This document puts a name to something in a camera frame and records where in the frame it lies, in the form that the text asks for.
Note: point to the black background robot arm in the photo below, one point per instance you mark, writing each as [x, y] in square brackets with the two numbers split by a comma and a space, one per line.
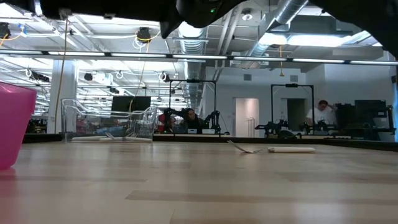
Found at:
[272, 126]
[169, 113]
[320, 126]
[214, 116]

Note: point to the clear plastic bin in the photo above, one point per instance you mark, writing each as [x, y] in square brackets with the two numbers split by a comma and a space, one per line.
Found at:
[77, 124]

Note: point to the black desk workstation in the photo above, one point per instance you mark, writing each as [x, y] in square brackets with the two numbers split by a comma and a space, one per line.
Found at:
[370, 109]

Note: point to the person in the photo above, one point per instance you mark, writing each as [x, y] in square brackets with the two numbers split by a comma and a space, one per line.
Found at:
[323, 115]
[191, 119]

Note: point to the silver ceiling duct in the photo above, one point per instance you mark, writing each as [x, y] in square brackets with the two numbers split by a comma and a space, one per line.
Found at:
[287, 12]

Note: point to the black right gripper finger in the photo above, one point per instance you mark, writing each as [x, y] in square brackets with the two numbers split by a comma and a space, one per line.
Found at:
[109, 7]

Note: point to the white door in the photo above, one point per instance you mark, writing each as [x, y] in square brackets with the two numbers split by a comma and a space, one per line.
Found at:
[245, 115]

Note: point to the upright side panel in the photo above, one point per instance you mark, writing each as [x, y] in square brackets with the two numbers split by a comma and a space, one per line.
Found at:
[395, 109]

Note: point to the white pillar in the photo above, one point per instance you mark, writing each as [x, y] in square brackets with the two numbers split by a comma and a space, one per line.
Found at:
[70, 87]

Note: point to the red background object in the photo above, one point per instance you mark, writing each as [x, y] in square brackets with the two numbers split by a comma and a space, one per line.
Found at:
[160, 119]

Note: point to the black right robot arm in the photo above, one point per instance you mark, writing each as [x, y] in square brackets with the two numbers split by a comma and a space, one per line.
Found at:
[373, 21]

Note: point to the horizontal light bar rail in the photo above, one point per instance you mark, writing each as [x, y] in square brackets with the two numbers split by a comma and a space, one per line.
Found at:
[77, 53]

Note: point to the black frame stand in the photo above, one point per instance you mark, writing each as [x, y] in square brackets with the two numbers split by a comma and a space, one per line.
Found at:
[292, 85]
[192, 81]

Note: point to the black monitor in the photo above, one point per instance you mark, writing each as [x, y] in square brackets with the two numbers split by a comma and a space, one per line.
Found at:
[124, 104]

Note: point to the pink plastic bin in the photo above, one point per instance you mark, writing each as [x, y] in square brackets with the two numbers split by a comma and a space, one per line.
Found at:
[15, 124]

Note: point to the ceiling light panel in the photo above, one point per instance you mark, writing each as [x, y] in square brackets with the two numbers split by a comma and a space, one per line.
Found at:
[311, 40]

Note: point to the black overhead camera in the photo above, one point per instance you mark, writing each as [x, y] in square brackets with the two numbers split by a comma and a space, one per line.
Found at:
[144, 34]

